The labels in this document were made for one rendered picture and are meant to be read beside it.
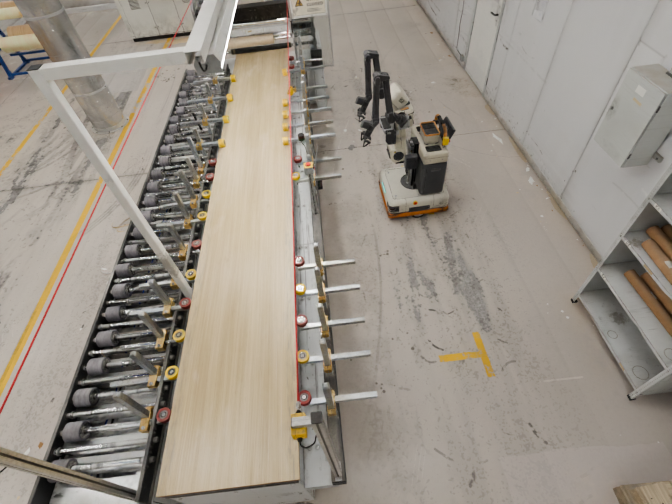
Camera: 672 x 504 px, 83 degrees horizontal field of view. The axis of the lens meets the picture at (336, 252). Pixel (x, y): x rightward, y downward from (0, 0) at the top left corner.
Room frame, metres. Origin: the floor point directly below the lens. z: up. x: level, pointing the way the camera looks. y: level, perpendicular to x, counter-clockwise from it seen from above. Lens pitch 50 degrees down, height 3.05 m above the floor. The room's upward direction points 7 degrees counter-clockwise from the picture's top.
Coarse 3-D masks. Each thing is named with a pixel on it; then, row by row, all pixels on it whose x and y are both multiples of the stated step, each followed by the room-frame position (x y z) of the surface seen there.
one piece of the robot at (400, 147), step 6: (402, 108) 3.10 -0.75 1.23; (408, 108) 3.08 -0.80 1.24; (402, 114) 3.03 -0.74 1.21; (408, 114) 3.06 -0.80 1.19; (396, 126) 3.13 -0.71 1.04; (402, 132) 3.13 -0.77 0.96; (396, 138) 3.14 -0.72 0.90; (402, 138) 3.12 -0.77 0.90; (396, 144) 3.09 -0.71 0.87; (402, 144) 3.09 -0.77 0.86; (390, 150) 3.10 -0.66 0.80; (396, 150) 3.09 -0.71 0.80; (402, 150) 3.09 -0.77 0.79; (390, 156) 3.12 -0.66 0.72; (396, 156) 3.09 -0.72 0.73; (402, 156) 3.09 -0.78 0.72
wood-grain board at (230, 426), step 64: (256, 64) 5.18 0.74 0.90; (256, 128) 3.63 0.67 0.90; (256, 192) 2.59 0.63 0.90; (256, 256) 1.86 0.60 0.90; (192, 320) 1.36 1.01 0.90; (256, 320) 1.30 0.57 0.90; (192, 384) 0.92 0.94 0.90; (256, 384) 0.87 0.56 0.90; (192, 448) 0.57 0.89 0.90; (256, 448) 0.53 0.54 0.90
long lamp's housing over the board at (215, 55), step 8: (224, 0) 2.48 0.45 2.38; (232, 0) 2.55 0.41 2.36; (224, 8) 2.35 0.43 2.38; (232, 8) 2.44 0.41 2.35; (224, 16) 2.24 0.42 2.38; (232, 16) 2.37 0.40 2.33; (216, 24) 2.12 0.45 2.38; (224, 24) 2.15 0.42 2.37; (216, 32) 2.02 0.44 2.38; (224, 32) 2.07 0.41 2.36; (216, 40) 1.92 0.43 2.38; (224, 40) 1.99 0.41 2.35; (216, 48) 1.84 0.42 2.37; (224, 48) 1.93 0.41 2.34; (200, 56) 1.77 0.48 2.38; (208, 56) 1.77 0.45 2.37; (216, 56) 1.78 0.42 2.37; (216, 64) 1.77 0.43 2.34; (200, 72) 1.77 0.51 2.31; (208, 72) 1.77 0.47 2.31; (216, 72) 1.77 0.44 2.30
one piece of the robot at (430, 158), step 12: (444, 132) 3.06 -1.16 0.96; (420, 144) 3.13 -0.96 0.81; (432, 144) 3.09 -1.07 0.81; (444, 144) 2.99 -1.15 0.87; (420, 156) 3.05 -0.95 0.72; (432, 156) 2.94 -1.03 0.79; (444, 156) 2.94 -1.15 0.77; (420, 168) 3.01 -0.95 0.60; (432, 168) 2.94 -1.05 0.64; (444, 168) 2.94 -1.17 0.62; (408, 180) 3.20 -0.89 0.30; (420, 180) 2.97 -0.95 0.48; (432, 180) 2.94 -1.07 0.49; (420, 192) 2.94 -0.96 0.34; (432, 192) 2.94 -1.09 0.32
